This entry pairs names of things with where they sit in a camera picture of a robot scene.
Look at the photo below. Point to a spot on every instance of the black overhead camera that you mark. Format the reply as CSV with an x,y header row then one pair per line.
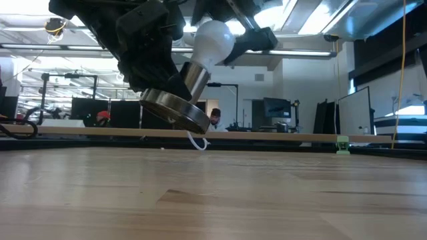
x,y
55,26

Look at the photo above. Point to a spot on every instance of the long ceiling light fixture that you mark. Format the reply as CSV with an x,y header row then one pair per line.
x,y
293,52

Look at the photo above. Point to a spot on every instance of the person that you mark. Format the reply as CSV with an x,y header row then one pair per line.
x,y
216,120
103,117

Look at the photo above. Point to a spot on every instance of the green clamp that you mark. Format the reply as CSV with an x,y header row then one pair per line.
x,y
343,145

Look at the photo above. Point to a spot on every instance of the black metal gantry frame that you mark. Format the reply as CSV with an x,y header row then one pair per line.
x,y
44,96

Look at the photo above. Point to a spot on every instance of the silver ceiling duct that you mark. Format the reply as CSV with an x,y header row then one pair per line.
x,y
373,20

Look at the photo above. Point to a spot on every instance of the white board panel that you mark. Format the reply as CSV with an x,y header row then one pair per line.
x,y
354,111

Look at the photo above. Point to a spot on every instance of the metal pot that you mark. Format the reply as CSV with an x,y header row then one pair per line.
x,y
282,127

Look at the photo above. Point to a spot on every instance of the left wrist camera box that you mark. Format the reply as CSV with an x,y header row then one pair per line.
x,y
141,21

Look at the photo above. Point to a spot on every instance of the white lightbulb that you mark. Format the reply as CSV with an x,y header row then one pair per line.
x,y
213,41

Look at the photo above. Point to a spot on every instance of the light wooden table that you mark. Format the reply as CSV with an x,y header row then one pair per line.
x,y
267,136

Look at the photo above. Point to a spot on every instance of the metal lamp base socket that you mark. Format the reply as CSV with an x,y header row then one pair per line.
x,y
173,110

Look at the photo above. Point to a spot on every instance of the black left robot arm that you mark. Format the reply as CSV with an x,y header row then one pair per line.
x,y
83,13

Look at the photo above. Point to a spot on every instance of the black table frame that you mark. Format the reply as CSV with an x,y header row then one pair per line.
x,y
66,144

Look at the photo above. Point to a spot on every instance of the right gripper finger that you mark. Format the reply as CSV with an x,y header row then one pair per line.
x,y
210,10
251,43

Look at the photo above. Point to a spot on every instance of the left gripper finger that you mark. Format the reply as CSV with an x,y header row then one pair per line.
x,y
180,89

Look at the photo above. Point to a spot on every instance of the black computer monitor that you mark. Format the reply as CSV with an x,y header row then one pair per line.
x,y
277,107

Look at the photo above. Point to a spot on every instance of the black partition screen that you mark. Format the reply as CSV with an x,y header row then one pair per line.
x,y
123,113

